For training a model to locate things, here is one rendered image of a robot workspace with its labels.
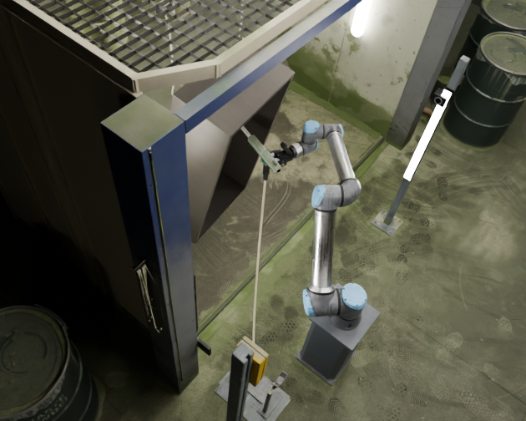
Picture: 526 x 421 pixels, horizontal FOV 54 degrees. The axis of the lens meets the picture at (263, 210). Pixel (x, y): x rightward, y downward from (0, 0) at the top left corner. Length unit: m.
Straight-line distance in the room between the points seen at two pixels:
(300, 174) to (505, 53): 1.98
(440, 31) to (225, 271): 2.37
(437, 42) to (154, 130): 3.02
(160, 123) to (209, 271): 2.37
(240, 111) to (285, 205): 1.78
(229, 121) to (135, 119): 0.97
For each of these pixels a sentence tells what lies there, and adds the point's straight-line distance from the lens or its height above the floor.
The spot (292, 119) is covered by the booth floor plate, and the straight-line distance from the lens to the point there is 4.93.
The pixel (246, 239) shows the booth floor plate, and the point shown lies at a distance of 4.03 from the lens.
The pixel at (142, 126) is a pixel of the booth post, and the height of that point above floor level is 2.29.
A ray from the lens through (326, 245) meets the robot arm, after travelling 2.76.
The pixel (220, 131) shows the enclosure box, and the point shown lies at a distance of 2.52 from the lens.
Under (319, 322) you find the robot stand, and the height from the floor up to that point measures 0.64.
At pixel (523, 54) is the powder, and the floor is 0.86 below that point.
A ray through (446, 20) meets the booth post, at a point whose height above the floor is 1.32.
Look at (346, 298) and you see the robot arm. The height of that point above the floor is 0.91.
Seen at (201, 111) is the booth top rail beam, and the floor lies 2.28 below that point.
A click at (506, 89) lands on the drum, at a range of 4.86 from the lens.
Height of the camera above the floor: 3.42
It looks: 54 degrees down
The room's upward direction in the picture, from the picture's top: 8 degrees clockwise
